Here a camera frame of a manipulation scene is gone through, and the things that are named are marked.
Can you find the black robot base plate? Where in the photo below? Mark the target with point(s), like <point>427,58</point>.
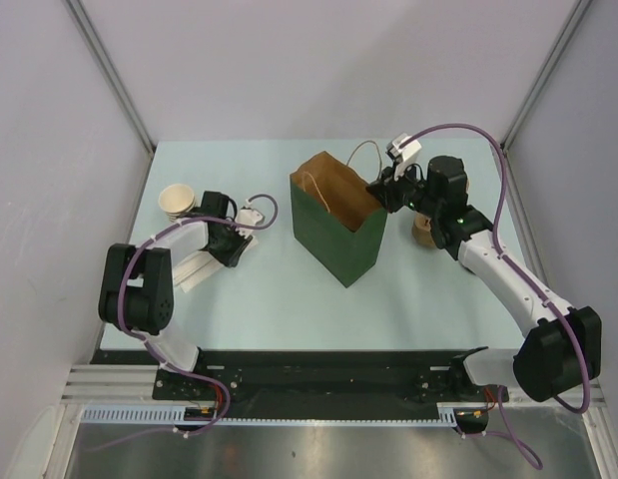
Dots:
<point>342,385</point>

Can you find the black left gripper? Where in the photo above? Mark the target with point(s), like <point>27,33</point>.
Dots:
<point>231,257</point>

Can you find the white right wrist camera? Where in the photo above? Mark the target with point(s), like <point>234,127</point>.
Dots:
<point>403,150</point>

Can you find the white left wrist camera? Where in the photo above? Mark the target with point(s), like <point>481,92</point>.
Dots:
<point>249,218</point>

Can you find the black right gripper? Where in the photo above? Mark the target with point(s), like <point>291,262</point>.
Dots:
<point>386,188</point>

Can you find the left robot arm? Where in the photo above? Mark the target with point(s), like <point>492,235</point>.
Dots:
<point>137,291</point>

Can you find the white paper stick packets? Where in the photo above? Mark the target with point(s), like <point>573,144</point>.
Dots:
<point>195,269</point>

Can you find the white cable duct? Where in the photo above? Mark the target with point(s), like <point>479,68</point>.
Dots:
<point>137,414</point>

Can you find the stack of paper cups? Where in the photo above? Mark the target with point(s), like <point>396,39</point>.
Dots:
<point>176,200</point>

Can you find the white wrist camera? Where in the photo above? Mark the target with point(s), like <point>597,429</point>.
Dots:
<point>249,218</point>
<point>403,150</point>

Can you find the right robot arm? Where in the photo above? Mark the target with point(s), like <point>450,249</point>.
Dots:
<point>561,346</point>

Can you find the green paper bag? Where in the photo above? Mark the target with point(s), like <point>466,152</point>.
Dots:
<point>335,218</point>

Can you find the brown pulp cup carrier stack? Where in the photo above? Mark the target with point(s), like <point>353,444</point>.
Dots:
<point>426,229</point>

